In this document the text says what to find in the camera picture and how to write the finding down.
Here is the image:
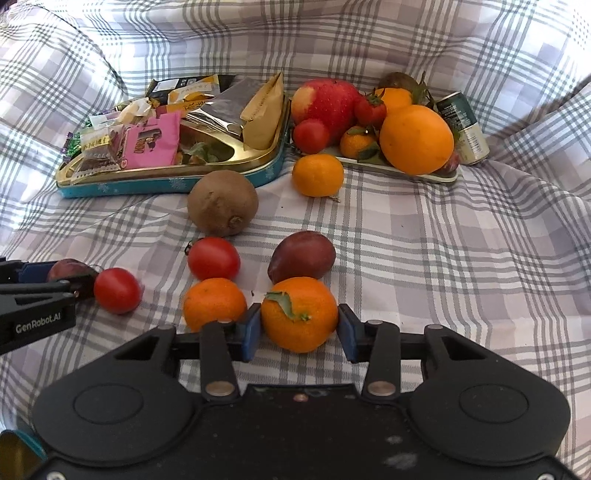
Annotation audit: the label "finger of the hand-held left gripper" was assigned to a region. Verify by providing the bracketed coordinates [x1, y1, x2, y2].
[0, 275, 99, 302]
[0, 261, 51, 284]

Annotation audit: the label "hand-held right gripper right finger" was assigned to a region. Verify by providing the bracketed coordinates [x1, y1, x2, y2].
[337, 303, 490, 400]

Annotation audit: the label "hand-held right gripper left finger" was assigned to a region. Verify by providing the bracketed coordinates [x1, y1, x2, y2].
[113, 303, 262, 398]

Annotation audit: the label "small dark purple plum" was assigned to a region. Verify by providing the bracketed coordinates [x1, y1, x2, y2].
[46, 259, 94, 283]

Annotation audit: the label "tangerine with green leaf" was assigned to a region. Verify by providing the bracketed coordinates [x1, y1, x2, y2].
[261, 277, 339, 354]

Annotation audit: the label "large brown kiwi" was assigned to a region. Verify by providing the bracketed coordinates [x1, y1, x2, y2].
[187, 170, 259, 237]

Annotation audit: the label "white rectangular tray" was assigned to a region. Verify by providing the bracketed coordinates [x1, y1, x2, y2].
[295, 143, 462, 185]

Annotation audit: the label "red cherry tomato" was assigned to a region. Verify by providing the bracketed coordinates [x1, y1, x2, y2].
[186, 237, 241, 281]
[293, 119, 331, 155]
[93, 268, 143, 315]

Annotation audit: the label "plain orange tangerine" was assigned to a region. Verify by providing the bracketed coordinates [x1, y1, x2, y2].
[183, 278, 248, 332]
[292, 154, 345, 198]

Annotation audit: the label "large dark red plum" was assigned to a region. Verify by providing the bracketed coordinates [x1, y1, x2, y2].
[268, 232, 336, 285]

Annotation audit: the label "grey checked blanket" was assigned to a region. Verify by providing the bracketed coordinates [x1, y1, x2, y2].
[0, 0, 591, 480]

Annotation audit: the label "teal and gold tin lid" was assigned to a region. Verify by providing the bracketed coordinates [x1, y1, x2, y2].
[0, 429, 48, 480]

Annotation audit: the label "pile of wrapped candies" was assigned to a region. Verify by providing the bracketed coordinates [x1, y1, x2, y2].
[60, 97, 181, 180]

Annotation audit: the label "pink snack packet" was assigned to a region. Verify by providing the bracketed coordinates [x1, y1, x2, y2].
[124, 113, 182, 169]

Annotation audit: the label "wilted green leaf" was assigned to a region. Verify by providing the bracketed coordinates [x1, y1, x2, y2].
[182, 142, 228, 165]

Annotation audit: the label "small tangerine with leaves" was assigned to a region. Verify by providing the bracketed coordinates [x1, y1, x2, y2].
[340, 127, 382, 160]

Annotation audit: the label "large orange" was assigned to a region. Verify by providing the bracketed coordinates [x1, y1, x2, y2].
[379, 104, 455, 176]

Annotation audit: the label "tan paper packet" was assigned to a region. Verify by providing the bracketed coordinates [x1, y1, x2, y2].
[242, 71, 286, 151]

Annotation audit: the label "silver foil packet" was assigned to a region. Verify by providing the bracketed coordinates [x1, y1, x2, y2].
[181, 78, 271, 139]

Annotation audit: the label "red strawberry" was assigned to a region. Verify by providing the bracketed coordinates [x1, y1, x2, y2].
[355, 92, 387, 127]

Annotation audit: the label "black and yellow snack packets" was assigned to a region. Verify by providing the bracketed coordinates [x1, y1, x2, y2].
[148, 75, 232, 106]

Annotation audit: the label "red apple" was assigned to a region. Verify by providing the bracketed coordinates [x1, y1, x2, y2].
[291, 78, 366, 136]

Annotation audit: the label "green drink can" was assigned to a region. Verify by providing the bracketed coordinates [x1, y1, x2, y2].
[436, 91, 490, 166]

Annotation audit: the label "tangerine with long stem leaves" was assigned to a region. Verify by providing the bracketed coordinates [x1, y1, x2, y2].
[375, 87, 414, 116]

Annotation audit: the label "small brown kiwi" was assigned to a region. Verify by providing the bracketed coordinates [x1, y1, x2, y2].
[379, 72, 423, 93]

